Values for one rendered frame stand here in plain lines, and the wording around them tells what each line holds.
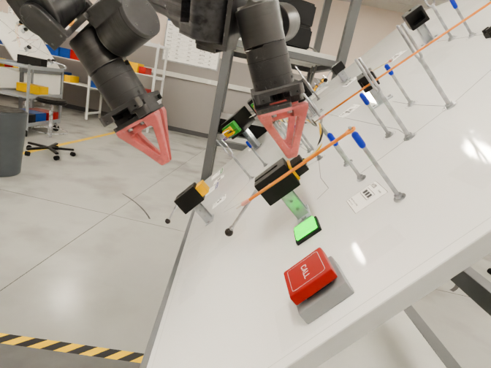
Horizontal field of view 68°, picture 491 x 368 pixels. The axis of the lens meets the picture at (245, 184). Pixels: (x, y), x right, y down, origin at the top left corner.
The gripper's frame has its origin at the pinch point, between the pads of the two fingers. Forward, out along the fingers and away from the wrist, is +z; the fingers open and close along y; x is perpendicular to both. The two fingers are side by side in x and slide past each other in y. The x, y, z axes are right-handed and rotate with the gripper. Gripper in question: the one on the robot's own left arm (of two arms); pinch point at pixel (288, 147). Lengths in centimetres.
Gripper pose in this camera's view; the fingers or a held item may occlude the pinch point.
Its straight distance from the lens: 54.3
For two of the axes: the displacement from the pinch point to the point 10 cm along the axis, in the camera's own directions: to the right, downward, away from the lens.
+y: -0.3, -3.3, 9.4
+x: -9.7, 2.5, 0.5
